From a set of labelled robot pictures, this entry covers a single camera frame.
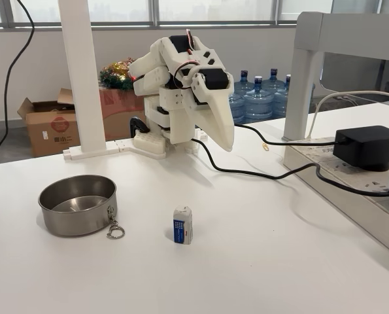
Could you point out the small white and blue box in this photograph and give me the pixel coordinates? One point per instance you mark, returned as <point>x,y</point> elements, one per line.
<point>182,225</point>

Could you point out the red cardboard box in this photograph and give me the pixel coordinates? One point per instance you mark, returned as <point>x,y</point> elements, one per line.
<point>115,111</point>

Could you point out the open brown cardboard box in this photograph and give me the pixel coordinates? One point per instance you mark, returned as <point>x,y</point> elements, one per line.
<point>50,131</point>

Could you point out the round metal bowl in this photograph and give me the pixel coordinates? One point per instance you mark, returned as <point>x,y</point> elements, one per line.
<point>73,219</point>

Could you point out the blue water jug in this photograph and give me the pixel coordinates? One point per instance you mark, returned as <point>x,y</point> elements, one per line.
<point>244,83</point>
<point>273,81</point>
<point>281,101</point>
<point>236,108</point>
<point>259,104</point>

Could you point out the yellow rubber band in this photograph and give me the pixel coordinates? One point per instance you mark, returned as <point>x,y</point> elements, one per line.
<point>263,144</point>

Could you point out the black table clamp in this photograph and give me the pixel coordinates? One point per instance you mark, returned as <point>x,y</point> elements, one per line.
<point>136,124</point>

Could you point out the white desk shelf riser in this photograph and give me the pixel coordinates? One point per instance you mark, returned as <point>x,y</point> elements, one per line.
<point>300,81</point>

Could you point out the green Christmas wreath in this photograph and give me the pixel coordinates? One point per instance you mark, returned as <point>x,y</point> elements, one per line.
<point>115,76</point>

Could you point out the white power strip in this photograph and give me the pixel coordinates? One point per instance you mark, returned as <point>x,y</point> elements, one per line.
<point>344,183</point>

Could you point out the black power adapter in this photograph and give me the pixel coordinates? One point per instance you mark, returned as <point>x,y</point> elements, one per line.
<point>364,145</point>

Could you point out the white square post stand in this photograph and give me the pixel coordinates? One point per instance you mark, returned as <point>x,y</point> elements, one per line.
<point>79,81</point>

